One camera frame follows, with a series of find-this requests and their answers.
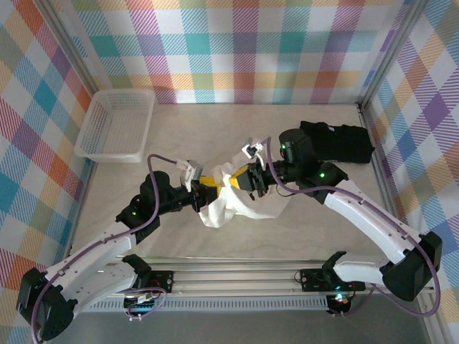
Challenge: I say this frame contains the white t-shirt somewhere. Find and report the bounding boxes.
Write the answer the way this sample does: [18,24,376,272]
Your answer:
[196,161,288,229]

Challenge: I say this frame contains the folded black t-shirt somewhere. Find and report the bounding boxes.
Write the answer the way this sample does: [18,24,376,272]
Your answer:
[299,120,376,165]

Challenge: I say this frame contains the white plastic mesh basket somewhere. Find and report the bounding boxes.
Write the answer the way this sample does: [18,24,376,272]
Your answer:
[73,90,156,164]

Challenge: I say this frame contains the small electronics board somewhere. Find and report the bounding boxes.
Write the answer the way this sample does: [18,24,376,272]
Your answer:
[123,292,161,323]
[326,292,354,317]

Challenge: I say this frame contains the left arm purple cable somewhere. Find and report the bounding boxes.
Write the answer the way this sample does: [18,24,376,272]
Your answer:
[30,153,187,343]

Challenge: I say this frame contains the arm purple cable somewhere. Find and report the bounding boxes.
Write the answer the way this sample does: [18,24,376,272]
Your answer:
[256,135,442,318]
[30,153,187,343]

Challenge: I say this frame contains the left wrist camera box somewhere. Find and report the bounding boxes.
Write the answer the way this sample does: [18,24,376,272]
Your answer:
[178,160,204,191]

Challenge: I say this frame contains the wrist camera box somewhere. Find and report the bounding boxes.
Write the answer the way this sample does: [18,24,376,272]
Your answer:
[178,160,204,191]
[240,138,265,161]

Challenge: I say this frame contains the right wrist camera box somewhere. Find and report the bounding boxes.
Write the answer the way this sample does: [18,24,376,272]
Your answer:
[240,138,265,161]

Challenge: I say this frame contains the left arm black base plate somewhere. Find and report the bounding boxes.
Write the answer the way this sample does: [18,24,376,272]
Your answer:
[141,270,176,295]

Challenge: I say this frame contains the aluminium mounting rail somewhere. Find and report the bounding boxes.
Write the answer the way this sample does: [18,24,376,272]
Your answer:
[77,254,437,298]

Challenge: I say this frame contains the grey slotted cable duct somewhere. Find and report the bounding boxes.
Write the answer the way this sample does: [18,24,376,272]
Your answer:
[77,296,330,312]

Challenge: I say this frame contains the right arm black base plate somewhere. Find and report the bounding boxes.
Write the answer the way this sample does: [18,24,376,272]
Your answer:
[299,267,366,293]

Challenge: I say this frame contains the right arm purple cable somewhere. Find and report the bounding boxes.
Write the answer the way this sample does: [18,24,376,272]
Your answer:
[256,135,442,318]

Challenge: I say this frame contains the aluminium frame post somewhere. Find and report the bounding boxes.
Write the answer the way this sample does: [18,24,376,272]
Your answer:
[417,297,445,344]
[358,0,430,108]
[35,0,100,95]

